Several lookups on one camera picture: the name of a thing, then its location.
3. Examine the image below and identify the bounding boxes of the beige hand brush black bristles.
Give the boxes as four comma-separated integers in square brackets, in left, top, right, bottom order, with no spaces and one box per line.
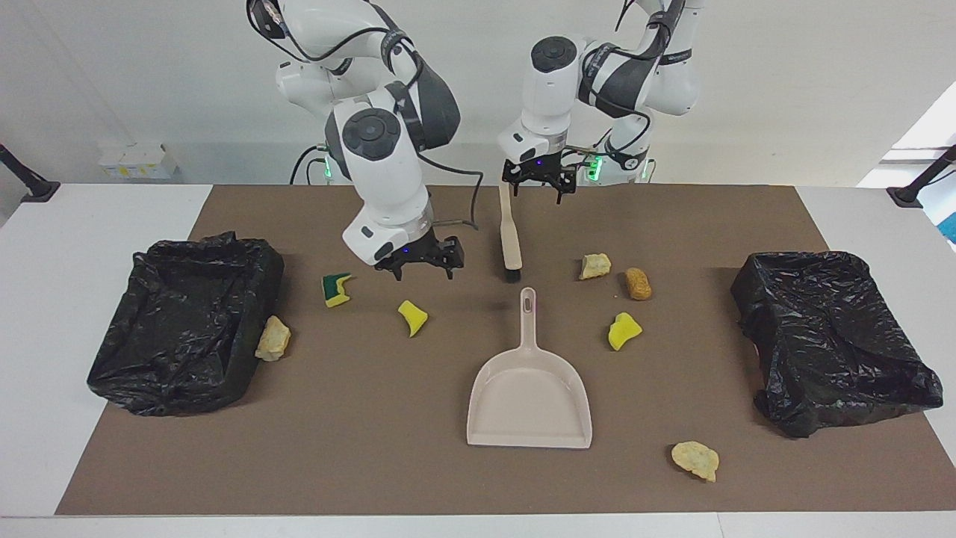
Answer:
[498,182,524,283]

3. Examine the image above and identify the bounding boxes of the large yellow sponge piece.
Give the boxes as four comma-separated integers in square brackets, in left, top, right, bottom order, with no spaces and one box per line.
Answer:
[608,312,644,352]

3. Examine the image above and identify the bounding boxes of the beige plastic dustpan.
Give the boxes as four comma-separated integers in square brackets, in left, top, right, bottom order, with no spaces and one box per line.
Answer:
[467,287,593,450]

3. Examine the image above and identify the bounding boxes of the pale oval sponge chunk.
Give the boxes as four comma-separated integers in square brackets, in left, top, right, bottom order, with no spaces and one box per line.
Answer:
[671,441,720,483]

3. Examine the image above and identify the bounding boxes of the black bag lined bin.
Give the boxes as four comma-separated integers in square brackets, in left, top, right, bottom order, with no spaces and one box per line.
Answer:
[87,231,285,417]
[730,250,944,439]

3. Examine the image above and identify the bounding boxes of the small yellow sponge piece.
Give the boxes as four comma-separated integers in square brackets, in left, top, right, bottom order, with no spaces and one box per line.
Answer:
[397,300,429,338]

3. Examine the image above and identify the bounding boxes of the yellow green sponge piece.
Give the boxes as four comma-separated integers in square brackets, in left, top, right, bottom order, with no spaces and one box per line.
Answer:
[322,273,354,309]

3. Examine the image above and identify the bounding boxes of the pale tan sponge chunk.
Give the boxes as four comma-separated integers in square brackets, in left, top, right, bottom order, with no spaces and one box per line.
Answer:
[255,315,292,362]

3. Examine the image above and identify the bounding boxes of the brown table mat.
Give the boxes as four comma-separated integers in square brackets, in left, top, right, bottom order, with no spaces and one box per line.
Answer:
[55,185,956,516]

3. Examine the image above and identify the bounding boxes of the small white box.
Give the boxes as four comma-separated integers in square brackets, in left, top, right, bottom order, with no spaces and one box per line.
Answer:
[121,142,179,180]

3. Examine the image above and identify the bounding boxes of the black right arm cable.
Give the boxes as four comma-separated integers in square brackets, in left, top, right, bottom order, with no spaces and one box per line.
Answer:
[246,0,486,232]

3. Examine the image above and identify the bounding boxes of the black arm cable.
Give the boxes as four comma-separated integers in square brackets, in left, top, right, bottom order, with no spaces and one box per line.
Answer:
[246,0,486,232]
[614,0,665,154]

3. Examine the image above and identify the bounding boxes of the black base cable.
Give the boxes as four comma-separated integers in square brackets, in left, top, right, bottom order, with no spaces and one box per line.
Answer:
[290,144,329,185]

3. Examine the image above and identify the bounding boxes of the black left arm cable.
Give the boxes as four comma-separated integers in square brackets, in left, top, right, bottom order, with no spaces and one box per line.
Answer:
[614,0,665,154]

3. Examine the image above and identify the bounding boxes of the black camera stand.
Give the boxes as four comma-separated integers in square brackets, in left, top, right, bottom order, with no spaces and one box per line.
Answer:
[887,146,956,208]
[0,143,61,203]

